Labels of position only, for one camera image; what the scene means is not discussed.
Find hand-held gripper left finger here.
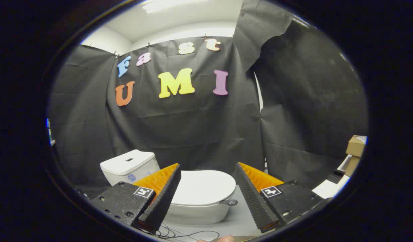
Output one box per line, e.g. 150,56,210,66
91,163,182,234

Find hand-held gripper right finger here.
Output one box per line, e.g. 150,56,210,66
234,162,328,233

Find white toilet tank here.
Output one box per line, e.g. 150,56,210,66
100,149,160,186

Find white flat board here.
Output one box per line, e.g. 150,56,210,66
312,175,351,199

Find black backdrop cloth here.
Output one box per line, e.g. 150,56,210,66
48,0,369,199

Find brown cardboard box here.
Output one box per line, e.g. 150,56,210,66
346,135,367,157

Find thin black cables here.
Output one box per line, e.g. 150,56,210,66
149,222,220,240

